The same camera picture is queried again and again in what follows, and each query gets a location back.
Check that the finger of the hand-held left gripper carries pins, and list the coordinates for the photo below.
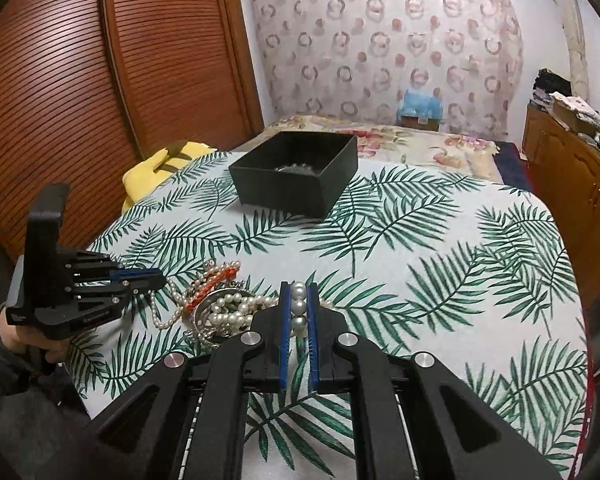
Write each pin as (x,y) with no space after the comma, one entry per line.
(140,275)
(147,287)

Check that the silver bangle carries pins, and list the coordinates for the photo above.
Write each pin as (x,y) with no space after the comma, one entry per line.
(202,327)

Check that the floral bed sheet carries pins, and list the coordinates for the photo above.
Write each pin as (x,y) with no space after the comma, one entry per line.
(410,142)

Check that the white lace curtain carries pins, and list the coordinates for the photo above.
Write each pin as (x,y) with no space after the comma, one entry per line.
(576,40)

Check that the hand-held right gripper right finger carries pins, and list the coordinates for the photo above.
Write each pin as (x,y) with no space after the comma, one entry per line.
(313,340)

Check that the person's left hand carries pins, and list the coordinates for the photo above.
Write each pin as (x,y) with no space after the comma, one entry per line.
(30,346)

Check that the person's left forearm grey sleeve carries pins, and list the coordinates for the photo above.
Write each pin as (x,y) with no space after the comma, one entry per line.
(10,390)

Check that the wooden slatted wardrobe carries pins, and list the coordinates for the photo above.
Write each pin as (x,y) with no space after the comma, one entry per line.
(80,85)

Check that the blue plastic bag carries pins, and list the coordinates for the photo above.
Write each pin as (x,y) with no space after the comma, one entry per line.
(420,102)

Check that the white floral cloth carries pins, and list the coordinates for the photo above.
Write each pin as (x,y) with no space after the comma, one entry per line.
(575,107)

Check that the wooden side cabinet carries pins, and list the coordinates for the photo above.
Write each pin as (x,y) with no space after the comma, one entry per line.
(575,185)

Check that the circle pattern curtain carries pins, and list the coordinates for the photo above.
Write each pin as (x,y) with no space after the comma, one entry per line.
(380,35)

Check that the black square box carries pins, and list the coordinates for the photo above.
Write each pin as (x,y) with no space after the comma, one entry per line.
(305,187)

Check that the green leaf print tablecloth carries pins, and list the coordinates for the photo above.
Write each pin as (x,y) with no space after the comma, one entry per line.
(430,280)

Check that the dark folded clothes pile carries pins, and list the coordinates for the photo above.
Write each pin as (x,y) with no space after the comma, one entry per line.
(552,85)

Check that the brown cardboard box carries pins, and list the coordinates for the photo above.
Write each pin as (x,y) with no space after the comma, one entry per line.
(420,123)

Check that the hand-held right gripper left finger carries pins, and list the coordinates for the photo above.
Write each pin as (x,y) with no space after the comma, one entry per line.
(283,340)

